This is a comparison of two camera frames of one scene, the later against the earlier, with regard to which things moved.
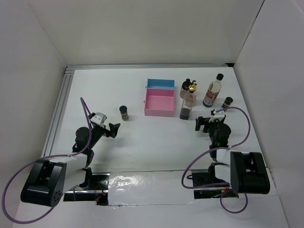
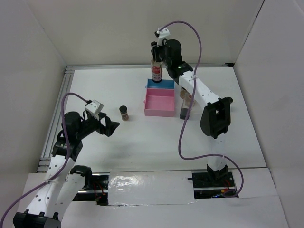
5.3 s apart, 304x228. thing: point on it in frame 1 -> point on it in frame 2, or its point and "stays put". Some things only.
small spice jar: x=123 y=110 stays put
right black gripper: x=200 y=121 -> x=155 y=49
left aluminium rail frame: x=65 y=87 stays put
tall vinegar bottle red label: x=213 y=91 -> x=156 y=71
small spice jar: x=228 y=101 stays put
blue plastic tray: x=161 y=83 stays put
